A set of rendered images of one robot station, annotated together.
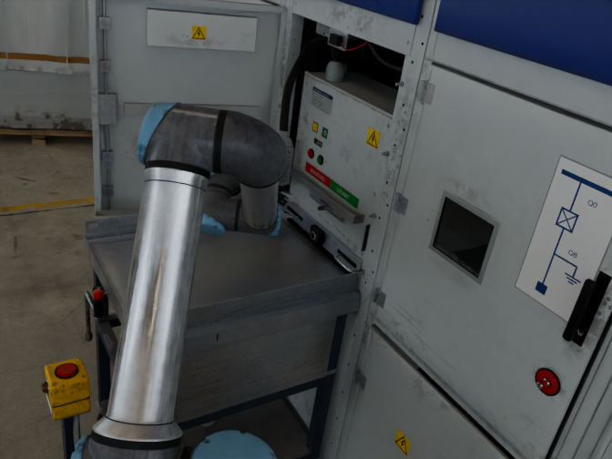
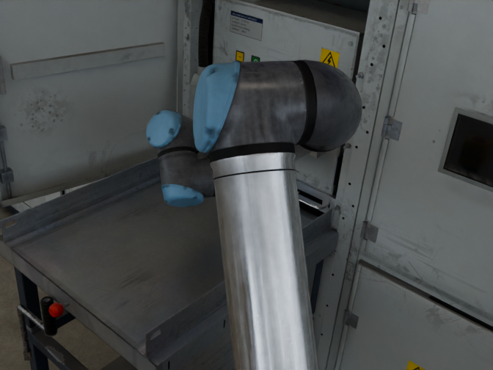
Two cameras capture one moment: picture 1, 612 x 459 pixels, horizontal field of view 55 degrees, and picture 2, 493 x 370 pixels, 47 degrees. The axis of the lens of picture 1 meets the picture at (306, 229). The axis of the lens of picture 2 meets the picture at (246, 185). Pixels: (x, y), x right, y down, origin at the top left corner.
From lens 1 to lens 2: 0.55 m
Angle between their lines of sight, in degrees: 15
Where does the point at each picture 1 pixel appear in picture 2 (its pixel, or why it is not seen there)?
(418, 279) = (425, 205)
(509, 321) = not seen: outside the picture
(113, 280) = (69, 288)
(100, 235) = (20, 233)
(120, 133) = (10, 103)
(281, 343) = not seen: hidden behind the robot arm
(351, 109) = (293, 31)
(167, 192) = (267, 186)
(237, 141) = (333, 100)
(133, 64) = (15, 14)
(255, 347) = not seen: hidden behind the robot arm
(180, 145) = (268, 119)
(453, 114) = (463, 20)
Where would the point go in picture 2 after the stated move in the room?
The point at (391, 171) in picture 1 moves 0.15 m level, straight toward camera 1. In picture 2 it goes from (369, 95) to (389, 119)
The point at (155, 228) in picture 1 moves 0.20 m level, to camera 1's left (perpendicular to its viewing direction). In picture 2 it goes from (264, 237) to (98, 252)
